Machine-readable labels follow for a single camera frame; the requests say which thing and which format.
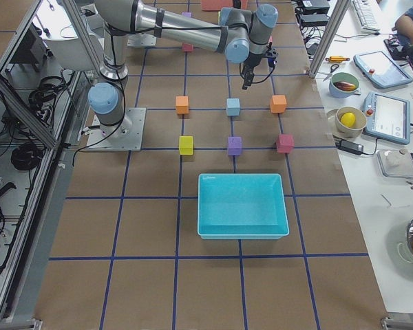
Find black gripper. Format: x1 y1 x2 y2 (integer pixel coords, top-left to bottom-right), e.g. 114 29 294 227
240 52 265 90

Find light blue block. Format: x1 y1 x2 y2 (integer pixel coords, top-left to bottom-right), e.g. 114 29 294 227
226 98 240 116

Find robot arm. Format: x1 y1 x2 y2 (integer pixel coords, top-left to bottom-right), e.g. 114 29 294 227
87 1 278 140

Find orange block back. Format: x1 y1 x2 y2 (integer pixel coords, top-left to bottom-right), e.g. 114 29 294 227
270 95 288 113

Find orange block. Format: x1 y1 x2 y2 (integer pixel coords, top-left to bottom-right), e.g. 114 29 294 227
270 95 288 113
175 96 189 115

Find magenta block front left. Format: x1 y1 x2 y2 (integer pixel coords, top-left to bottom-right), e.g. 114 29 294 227
182 43 194 52

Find magenta block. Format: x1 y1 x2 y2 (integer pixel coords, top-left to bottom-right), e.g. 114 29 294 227
182 43 194 52
276 134 295 153

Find purple block right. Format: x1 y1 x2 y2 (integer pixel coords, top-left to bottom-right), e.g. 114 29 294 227
227 136 242 156

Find orange block front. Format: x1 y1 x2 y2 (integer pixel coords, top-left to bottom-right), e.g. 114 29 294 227
175 96 189 115

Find pink plastic bin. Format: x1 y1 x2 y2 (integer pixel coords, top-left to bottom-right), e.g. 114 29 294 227
200 0 248 12

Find magenta block back right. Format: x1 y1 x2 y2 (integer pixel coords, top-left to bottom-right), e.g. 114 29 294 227
276 134 295 153

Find gold cylinder tool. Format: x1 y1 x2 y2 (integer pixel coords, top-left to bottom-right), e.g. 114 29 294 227
325 56 350 63

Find yellow block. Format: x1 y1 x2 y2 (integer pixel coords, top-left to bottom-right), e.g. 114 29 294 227
178 135 194 155

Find green bowl with fruit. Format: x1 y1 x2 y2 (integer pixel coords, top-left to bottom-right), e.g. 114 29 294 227
328 72 359 98

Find bowl with yellow lemon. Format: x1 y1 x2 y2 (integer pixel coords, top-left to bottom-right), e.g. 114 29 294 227
326 107 367 138

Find teach pendant far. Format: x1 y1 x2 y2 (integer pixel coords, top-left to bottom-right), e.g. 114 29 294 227
353 51 412 89

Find teach pendant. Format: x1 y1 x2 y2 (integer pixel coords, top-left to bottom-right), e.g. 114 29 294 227
353 51 412 89
363 92 411 145

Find cyan plastic bin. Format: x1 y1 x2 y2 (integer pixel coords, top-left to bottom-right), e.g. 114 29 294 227
198 173 290 240

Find black power adapter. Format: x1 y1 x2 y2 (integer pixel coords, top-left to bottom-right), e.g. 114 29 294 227
337 140 363 155

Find teach pendant near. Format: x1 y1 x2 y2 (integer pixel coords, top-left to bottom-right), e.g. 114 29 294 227
363 92 411 145

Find kitchen scale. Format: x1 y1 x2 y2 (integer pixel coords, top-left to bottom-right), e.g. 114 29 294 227
377 150 413 179

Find black handled scissors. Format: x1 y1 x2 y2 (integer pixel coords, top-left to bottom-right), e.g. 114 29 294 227
324 63 339 81

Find aluminium frame post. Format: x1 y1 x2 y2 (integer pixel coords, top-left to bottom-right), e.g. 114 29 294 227
308 0 350 78

